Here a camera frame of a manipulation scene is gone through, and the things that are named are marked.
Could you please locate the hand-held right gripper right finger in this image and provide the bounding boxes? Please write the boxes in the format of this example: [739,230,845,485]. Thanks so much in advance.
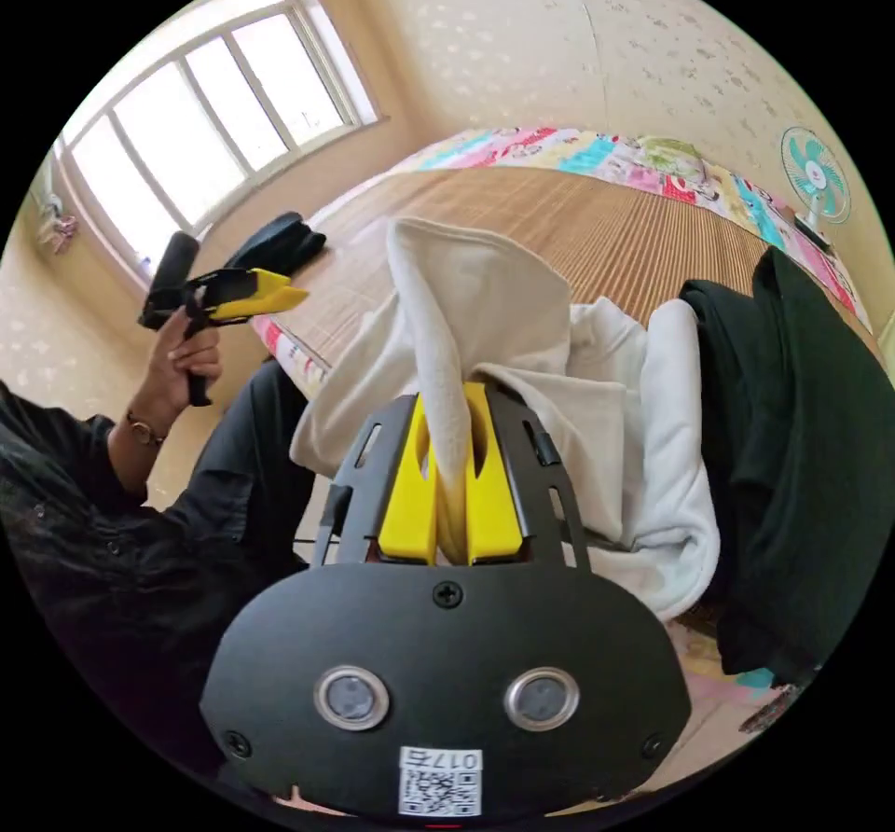
[463,381,524,565]

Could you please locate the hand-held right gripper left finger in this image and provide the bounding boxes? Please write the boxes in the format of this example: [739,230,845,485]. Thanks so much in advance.
[377,393,442,562]

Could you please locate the white long sleeve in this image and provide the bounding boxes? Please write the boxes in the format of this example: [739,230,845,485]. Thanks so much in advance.
[288,215,723,623]

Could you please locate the person's left forearm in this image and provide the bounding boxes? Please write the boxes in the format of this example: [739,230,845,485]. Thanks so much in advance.
[105,406,172,499]

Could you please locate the person's left hand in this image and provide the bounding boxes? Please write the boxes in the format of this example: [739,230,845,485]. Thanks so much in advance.
[145,305,225,427]

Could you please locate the black folded garment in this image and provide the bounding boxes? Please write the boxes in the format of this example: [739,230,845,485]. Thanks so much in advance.
[222,210,328,281]

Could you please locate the window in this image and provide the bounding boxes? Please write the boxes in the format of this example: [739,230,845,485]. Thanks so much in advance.
[49,0,384,282]

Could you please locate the person's body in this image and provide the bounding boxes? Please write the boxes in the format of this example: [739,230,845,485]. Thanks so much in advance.
[0,358,331,781]

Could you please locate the bed with woven mat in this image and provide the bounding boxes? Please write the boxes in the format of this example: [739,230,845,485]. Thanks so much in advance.
[248,126,876,732]

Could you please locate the pile of clothes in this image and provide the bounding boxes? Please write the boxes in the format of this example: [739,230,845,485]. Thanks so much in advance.
[676,244,895,687]

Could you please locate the teal standing fan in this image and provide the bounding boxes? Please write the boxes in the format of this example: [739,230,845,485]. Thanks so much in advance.
[778,125,853,254]

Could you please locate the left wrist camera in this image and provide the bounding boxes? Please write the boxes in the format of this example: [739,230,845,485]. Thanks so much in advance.
[136,230,202,331]

